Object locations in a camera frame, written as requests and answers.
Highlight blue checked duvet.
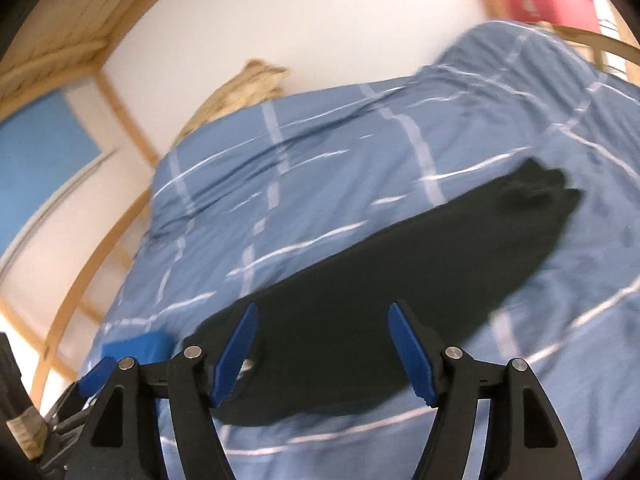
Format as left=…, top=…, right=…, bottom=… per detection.
left=80, top=20, right=640, bottom=480

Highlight black pants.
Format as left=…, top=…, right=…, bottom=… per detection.
left=189, top=158, right=583, bottom=427

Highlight blue window blind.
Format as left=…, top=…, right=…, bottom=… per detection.
left=0, top=89, right=103, bottom=256

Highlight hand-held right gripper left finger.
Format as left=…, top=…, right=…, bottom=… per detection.
left=75, top=301, right=259, bottom=480

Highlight wooden bunk bed frame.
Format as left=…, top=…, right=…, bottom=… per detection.
left=0, top=0, right=640, bottom=386

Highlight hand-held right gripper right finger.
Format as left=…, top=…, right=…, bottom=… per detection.
left=389, top=302, right=582, bottom=480

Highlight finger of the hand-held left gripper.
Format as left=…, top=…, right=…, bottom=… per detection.
left=76, top=357, right=117, bottom=397

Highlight beige patterned pillow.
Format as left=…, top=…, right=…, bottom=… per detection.
left=172, top=59, right=291, bottom=147

